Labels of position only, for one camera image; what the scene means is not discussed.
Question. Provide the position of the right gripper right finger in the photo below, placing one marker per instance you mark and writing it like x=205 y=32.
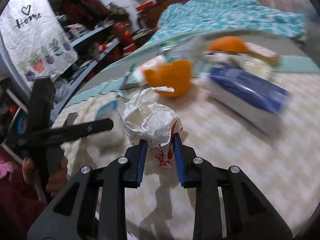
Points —
x=226 y=192

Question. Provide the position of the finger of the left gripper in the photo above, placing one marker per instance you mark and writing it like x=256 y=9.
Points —
x=65 y=134

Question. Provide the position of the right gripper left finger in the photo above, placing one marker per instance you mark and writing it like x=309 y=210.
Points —
x=92 y=204

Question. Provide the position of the white paper bag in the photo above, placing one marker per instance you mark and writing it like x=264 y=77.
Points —
x=144 y=119

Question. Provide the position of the blue white milk carton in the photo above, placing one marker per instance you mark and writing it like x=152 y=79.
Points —
x=257 y=100

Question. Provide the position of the orange peel piece front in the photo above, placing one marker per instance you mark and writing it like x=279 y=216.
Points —
x=176 y=75

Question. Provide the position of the pink yellow box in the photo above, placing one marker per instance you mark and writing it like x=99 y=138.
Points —
x=264 y=54

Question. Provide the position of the person's left hand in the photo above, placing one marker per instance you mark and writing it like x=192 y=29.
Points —
x=56 y=181

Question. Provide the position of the white home print cloth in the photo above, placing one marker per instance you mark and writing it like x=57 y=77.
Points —
x=35 y=41

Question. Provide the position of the grey storage shelf unit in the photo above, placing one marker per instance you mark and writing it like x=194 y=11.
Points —
x=90 y=32

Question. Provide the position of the pink white small packet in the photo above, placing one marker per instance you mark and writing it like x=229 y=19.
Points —
x=153 y=63

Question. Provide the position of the teal patterned quilt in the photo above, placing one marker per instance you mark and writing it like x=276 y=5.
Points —
x=217 y=15

